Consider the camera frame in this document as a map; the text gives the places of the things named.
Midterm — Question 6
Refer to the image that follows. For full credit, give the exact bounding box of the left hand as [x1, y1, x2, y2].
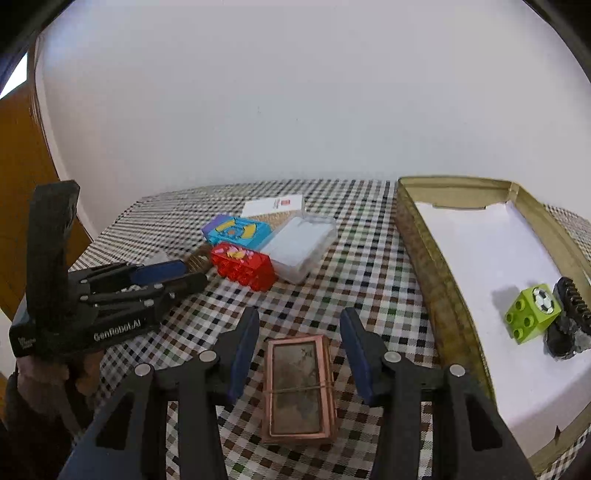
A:
[16, 351, 104, 398]

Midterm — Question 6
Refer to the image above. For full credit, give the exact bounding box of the white paper liner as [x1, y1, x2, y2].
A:
[418, 202, 590, 457]

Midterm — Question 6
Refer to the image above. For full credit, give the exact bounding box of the blue purple toy brick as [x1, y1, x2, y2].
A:
[201, 214, 271, 250]

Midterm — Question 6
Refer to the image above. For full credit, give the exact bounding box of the checkered tablecloth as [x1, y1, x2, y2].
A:
[68, 178, 591, 480]

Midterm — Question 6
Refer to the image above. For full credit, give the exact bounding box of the red toy brick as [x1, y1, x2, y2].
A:
[211, 242, 276, 292]

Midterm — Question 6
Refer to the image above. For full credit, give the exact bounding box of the white cork box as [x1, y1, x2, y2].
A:
[240, 194, 305, 230]

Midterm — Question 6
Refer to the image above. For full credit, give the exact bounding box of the black hair trimmer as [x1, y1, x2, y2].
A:
[544, 277, 591, 360]

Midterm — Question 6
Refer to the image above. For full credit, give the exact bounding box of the small white box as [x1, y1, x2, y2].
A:
[138, 250, 174, 273]

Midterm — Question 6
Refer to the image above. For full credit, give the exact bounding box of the brown wooden door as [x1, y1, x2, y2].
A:
[0, 85, 93, 319]

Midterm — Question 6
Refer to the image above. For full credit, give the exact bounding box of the clear plastic case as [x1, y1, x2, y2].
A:
[259, 214, 338, 284]

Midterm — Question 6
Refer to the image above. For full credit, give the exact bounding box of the copper framed tin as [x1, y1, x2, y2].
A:
[262, 335, 338, 445]

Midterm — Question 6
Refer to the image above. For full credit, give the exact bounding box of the green soccer toy block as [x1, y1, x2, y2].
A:
[504, 284, 562, 345]

